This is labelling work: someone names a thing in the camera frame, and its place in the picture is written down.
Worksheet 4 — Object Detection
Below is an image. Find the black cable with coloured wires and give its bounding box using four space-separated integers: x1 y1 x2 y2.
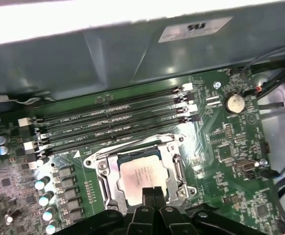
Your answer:
254 58 285 101

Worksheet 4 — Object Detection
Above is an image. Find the CPU socket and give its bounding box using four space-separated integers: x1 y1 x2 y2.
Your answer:
83 133 197 213

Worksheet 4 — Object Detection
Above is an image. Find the white label sticker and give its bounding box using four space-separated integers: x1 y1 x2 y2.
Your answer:
158 16 233 44

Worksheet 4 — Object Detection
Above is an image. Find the green motherboard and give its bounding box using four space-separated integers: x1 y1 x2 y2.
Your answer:
0 70 280 235

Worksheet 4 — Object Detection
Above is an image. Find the silver CPU plate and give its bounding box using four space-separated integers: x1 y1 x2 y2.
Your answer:
117 149 170 206

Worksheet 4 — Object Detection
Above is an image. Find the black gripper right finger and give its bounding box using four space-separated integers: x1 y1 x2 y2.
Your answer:
154 187 258 235

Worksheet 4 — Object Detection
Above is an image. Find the metal socket cover frame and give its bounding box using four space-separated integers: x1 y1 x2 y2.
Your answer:
96 141 190 209

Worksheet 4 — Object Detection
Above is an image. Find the silver internal USB port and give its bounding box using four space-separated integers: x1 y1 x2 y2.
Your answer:
237 160 255 173

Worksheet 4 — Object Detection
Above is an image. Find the silver coin battery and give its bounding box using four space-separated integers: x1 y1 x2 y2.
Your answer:
223 92 246 114

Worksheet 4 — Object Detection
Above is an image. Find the thin metal locking lever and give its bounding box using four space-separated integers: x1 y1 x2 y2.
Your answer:
173 151 188 189
98 171 114 209

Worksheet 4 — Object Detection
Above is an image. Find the thin black cable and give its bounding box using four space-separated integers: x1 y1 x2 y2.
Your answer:
240 45 285 76

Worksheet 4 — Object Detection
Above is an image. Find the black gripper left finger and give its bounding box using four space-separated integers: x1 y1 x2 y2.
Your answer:
83 187 157 235

